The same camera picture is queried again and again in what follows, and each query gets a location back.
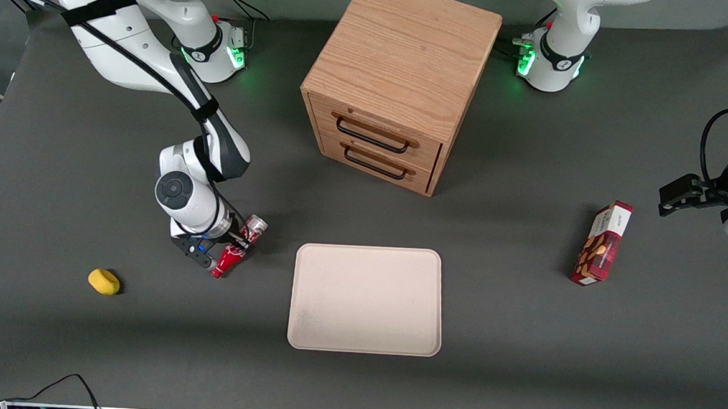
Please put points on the cream rectangular plastic tray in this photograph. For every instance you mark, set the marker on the cream rectangular plastic tray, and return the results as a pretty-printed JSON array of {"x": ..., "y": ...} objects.
[{"x": 365, "y": 298}]

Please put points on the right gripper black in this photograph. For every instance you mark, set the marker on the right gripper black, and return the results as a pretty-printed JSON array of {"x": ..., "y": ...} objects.
[{"x": 233, "y": 230}]

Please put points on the red tartan shortbread box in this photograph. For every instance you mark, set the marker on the red tartan shortbread box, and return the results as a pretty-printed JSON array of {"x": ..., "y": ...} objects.
[{"x": 602, "y": 245}]

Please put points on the red soda can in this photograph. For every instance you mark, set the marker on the red soda can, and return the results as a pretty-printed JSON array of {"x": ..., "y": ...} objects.
[{"x": 227, "y": 261}]

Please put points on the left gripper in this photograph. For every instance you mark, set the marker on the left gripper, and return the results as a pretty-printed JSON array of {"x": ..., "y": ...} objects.
[{"x": 711, "y": 191}]

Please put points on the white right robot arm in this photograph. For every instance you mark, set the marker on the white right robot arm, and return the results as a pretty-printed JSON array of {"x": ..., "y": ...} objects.
[{"x": 122, "y": 55}]

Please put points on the yellow lemon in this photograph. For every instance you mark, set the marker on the yellow lemon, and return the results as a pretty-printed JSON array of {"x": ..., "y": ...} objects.
[{"x": 104, "y": 282}]

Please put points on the wooden two-drawer cabinet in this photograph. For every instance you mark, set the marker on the wooden two-drawer cabinet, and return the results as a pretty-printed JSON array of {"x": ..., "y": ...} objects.
[{"x": 402, "y": 63}]

